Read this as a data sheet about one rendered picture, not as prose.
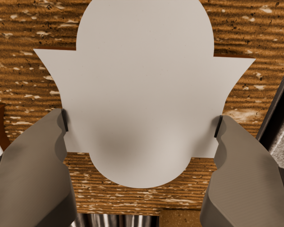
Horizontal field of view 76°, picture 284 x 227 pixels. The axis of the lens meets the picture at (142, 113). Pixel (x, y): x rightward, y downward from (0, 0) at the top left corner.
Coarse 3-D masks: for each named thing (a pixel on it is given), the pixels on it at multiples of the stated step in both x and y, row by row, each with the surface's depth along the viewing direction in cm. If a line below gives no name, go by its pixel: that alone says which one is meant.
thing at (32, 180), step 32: (32, 128) 9; (64, 128) 11; (0, 160) 7; (32, 160) 7; (0, 192) 6; (32, 192) 6; (64, 192) 6; (0, 224) 5; (32, 224) 5; (64, 224) 7
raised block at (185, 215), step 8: (160, 216) 19; (168, 216) 19; (176, 216) 19; (184, 216) 19; (192, 216) 19; (160, 224) 19; (168, 224) 19; (176, 224) 19; (184, 224) 19; (192, 224) 19; (200, 224) 19
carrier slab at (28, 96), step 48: (0, 0) 10; (48, 0) 10; (240, 0) 10; (0, 48) 12; (240, 48) 11; (0, 96) 13; (48, 96) 13; (240, 96) 13; (96, 192) 19; (144, 192) 19; (192, 192) 19
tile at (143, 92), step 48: (96, 0) 9; (144, 0) 9; (192, 0) 9; (48, 48) 10; (96, 48) 10; (144, 48) 10; (192, 48) 10; (96, 96) 11; (144, 96) 11; (192, 96) 11; (96, 144) 13; (144, 144) 13; (192, 144) 13
